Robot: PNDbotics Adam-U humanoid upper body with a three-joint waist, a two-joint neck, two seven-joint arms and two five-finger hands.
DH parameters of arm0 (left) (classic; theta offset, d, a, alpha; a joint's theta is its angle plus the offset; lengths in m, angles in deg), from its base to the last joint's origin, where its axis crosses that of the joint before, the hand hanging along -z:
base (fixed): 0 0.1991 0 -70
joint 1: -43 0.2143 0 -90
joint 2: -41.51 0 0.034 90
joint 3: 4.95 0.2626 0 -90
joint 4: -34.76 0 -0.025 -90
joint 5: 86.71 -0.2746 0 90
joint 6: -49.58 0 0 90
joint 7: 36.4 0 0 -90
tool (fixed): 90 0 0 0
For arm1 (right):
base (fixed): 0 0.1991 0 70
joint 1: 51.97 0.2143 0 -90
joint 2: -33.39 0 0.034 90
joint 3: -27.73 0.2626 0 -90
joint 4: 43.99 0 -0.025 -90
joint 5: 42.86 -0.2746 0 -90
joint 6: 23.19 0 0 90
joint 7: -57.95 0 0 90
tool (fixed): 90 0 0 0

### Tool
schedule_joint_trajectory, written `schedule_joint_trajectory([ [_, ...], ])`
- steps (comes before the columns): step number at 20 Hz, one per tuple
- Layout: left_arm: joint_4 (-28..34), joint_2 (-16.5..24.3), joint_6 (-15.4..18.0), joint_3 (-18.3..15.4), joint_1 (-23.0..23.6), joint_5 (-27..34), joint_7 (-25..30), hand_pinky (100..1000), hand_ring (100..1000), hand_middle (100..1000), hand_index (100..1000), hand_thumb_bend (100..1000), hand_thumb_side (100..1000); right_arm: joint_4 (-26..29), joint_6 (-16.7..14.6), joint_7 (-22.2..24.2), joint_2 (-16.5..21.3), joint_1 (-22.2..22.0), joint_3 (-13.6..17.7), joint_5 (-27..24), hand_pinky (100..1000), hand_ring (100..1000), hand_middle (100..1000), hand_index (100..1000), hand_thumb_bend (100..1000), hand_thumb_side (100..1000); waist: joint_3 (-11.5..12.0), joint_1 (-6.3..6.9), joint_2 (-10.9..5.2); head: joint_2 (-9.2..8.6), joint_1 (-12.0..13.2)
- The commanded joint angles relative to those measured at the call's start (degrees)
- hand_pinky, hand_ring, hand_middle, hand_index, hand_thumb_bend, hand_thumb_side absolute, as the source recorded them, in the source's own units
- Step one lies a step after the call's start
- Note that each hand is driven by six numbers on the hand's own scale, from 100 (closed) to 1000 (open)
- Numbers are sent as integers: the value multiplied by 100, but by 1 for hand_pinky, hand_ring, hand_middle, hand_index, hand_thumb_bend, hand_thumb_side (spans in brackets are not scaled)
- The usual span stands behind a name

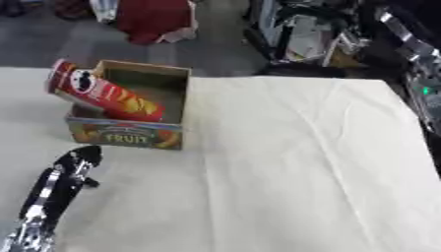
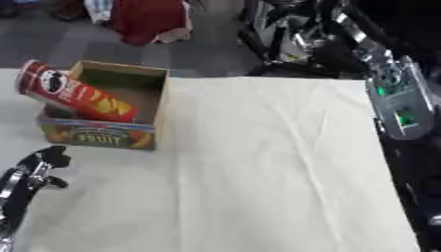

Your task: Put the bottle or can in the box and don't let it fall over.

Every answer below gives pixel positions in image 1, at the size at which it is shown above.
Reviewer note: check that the open cardboard fruit box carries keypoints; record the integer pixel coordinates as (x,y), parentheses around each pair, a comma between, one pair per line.
(135,108)

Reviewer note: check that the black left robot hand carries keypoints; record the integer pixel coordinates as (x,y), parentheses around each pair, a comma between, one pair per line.
(63,177)

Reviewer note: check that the black cart with clutter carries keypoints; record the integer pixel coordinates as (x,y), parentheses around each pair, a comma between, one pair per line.
(310,32)

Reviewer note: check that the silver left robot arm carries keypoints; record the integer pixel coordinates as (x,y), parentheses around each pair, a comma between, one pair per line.
(26,234)

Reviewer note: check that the red cylindrical chip can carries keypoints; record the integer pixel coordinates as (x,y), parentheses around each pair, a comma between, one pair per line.
(103,93)

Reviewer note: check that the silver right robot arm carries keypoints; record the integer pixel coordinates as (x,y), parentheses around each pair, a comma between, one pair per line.
(422,65)

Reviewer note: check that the red cloth bundle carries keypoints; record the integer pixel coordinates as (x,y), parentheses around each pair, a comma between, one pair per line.
(152,19)

